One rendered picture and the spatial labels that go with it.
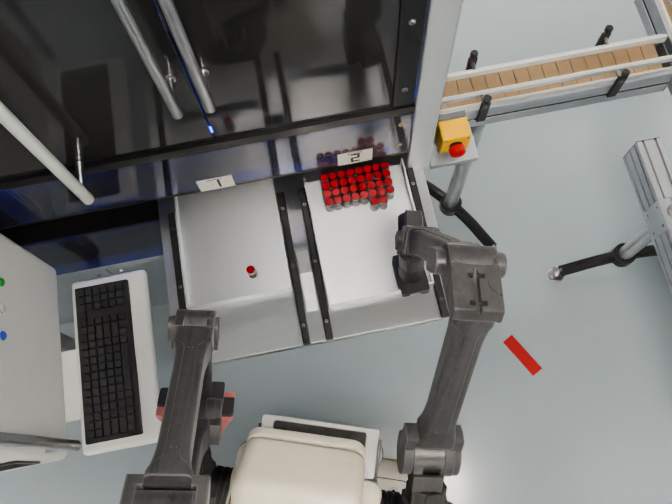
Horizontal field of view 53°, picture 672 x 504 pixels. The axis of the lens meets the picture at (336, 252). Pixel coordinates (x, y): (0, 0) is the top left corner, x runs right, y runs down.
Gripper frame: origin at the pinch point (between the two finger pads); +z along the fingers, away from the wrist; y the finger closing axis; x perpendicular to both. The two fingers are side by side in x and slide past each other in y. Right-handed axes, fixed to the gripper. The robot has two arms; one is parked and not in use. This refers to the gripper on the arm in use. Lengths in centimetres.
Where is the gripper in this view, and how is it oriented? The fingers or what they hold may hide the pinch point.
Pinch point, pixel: (409, 289)
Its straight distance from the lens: 164.2
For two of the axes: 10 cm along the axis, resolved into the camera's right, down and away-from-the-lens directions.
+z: 0.7, 4.7, 8.8
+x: -9.8, 2.0, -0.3
